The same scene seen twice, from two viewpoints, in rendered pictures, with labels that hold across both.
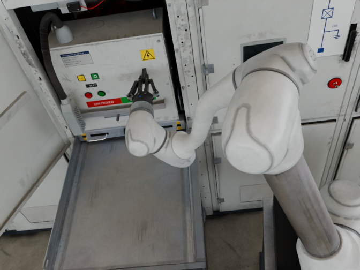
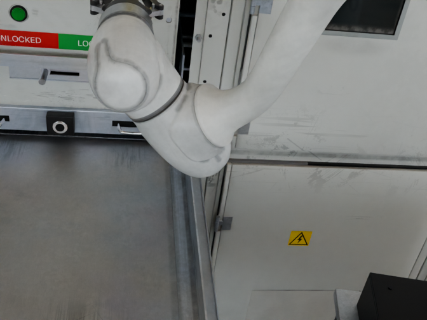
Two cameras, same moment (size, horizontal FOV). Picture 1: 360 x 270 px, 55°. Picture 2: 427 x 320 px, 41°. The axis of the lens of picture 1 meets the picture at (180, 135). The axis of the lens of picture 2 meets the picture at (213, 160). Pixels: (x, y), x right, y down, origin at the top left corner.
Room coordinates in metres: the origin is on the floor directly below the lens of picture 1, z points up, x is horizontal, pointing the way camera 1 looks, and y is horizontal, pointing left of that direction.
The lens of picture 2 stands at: (0.11, 0.21, 1.61)
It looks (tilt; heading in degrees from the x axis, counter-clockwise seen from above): 36 degrees down; 343
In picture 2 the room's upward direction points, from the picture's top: 8 degrees clockwise
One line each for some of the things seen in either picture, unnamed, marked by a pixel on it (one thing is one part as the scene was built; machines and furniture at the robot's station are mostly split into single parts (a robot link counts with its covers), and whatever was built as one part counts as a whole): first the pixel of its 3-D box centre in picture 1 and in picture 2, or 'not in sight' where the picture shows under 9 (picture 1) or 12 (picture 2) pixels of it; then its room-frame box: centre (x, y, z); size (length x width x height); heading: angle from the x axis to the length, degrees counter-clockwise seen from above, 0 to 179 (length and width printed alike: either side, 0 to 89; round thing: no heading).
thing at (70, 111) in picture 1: (73, 115); not in sight; (1.19, 0.45, 1.09); 0.08 x 0.05 x 0.17; 173
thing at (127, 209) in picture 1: (130, 195); (43, 249); (0.90, 0.27, 0.82); 0.68 x 0.62 x 0.06; 173
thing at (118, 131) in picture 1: (131, 127); (62, 115); (1.25, 0.23, 0.89); 0.54 x 0.05 x 0.06; 83
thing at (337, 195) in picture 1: (339, 209); not in sight; (0.54, -0.47, 1.00); 0.18 x 0.16 x 0.22; 150
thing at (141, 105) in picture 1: (141, 113); (125, 33); (0.96, 0.12, 1.23); 0.09 x 0.06 x 0.09; 84
